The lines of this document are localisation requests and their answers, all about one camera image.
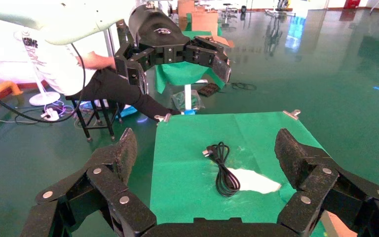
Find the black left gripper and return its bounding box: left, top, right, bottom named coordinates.
left=114, top=4, right=232, bottom=95

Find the seated person white shirt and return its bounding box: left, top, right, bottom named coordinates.
left=13, top=28, right=182, bottom=123

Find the black plastic tray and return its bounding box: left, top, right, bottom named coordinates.
left=197, top=82, right=220, bottom=97

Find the white power strip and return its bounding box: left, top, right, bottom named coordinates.
left=40, top=108, right=61, bottom=122

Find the white fan stand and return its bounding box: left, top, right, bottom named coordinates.
left=28, top=64, right=61, bottom=107

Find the green cloth on side table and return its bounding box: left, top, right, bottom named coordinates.
left=154, top=31, right=227, bottom=94

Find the silver metal binder clip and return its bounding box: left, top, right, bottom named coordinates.
left=154, top=113, right=173, bottom=123
left=282, top=109, right=302, bottom=120

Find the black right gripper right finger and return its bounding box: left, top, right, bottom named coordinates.
left=273, top=128, right=379, bottom=237

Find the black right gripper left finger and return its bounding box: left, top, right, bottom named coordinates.
left=19, top=127, right=157, bottom=237

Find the black metal stool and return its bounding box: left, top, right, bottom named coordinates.
left=65, top=94, right=124, bottom=142

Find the seated person hand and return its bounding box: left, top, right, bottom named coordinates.
left=76, top=51, right=117, bottom=71

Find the large cardboard box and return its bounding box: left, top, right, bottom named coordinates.
left=190, top=12, right=219, bottom=36

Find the black USB cable bundle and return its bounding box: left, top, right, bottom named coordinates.
left=202, top=141, right=241, bottom=198

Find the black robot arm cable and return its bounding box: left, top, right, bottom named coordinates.
left=0, top=42, right=86, bottom=124

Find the red cabinet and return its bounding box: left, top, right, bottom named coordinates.
left=343, top=0, right=361, bottom=10

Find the clear plastic bag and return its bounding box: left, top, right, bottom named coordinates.
left=171, top=89, right=205, bottom=112

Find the tall cardboard box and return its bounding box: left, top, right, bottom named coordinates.
left=177, top=0, right=196, bottom=19

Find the black cable coil on floor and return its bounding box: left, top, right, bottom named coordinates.
left=230, top=81, right=258, bottom=92

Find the white side table leg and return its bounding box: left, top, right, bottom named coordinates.
left=184, top=84, right=192, bottom=112

